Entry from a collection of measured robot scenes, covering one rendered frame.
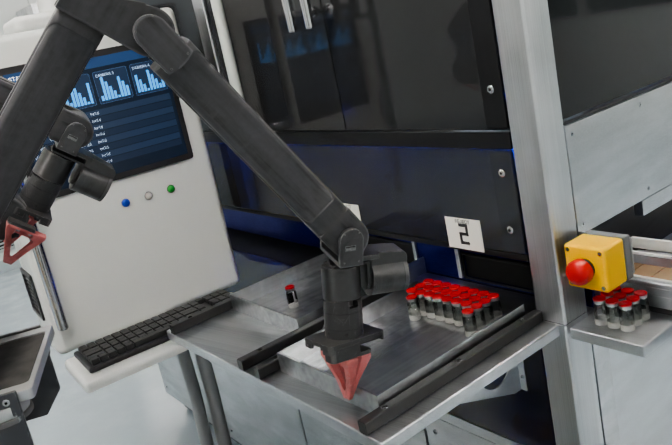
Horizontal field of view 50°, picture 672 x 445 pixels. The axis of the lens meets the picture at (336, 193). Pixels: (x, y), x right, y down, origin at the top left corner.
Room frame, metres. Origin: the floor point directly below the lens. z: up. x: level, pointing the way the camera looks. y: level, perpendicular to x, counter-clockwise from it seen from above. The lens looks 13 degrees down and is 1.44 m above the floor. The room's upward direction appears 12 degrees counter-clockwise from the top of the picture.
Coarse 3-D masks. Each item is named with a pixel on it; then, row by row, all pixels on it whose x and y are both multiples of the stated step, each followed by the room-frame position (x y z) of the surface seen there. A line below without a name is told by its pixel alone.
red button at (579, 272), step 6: (570, 264) 1.02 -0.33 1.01; (576, 264) 1.01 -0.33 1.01; (582, 264) 1.01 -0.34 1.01; (588, 264) 1.01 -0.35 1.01; (570, 270) 1.02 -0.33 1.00; (576, 270) 1.01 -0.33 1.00; (582, 270) 1.01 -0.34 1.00; (588, 270) 1.01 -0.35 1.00; (570, 276) 1.02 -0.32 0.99; (576, 276) 1.01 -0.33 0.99; (582, 276) 1.00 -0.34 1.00; (588, 276) 1.00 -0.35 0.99; (576, 282) 1.01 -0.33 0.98; (582, 282) 1.01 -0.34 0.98; (588, 282) 1.01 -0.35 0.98
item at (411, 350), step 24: (384, 312) 1.28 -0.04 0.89; (384, 336) 1.18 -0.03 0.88; (408, 336) 1.16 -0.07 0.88; (432, 336) 1.14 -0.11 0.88; (456, 336) 1.12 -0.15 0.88; (480, 336) 1.06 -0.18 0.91; (288, 360) 1.11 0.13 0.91; (312, 360) 1.15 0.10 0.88; (384, 360) 1.09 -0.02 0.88; (408, 360) 1.07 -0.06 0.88; (432, 360) 1.00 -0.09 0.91; (312, 384) 1.06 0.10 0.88; (336, 384) 1.00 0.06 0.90; (360, 384) 1.03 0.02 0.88; (384, 384) 1.01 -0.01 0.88; (408, 384) 0.96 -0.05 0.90
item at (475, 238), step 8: (448, 224) 1.27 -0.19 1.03; (456, 224) 1.25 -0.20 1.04; (472, 224) 1.22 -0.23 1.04; (448, 232) 1.27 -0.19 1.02; (456, 232) 1.25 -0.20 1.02; (464, 232) 1.24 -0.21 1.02; (472, 232) 1.22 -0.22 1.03; (480, 232) 1.21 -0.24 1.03; (456, 240) 1.26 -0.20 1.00; (464, 240) 1.24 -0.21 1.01; (472, 240) 1.22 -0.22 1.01; (480, 240) 1.21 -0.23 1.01; (464, 248) 1.24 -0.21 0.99; (472, 248) 1.23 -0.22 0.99; (480, 248) 1.21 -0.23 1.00
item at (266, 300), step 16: (320, 256) 1.61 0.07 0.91; (288, 272) 1.56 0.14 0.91; (304, 272) 1.58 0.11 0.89; (320, 272) 1.59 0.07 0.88; (416, 272) 1.44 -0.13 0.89; (256, 288) 1.51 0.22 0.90; (272, 288) 1.53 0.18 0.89; (304, 288) 1.50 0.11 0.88; (320, 288) 1.48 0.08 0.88; (240, 304) 1.44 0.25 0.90; (256, 304) 1.38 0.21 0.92; (272, 304) 1.45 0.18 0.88; (304, 304) 1.41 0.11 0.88; (320, 304) 1.39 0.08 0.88; (272, 320) 1.34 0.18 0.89; (288, 320) 1.29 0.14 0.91; (304, 320) 1.27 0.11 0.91
